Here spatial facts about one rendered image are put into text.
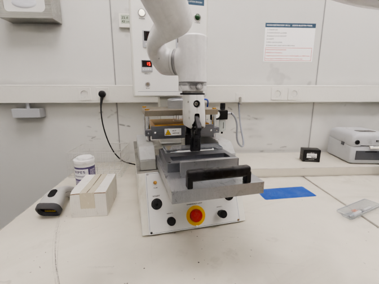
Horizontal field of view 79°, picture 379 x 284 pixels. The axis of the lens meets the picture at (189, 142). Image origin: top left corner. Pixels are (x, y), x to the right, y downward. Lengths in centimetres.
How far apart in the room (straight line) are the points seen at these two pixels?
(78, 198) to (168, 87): 57
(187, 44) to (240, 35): 82
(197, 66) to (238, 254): 52
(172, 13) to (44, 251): 68
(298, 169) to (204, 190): 84
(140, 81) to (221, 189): 65
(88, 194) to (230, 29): 113
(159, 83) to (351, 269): 88
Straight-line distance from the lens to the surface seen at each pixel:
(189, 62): 67
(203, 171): 50
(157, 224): 75
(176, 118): 90
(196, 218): 76
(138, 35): 105
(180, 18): 55
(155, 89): 103
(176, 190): 50
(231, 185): 53
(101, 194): 86
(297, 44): 158
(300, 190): 113
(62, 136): 157
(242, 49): 146
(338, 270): 73
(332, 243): 83
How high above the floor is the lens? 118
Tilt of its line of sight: 13 degrees down
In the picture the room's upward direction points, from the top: straight up
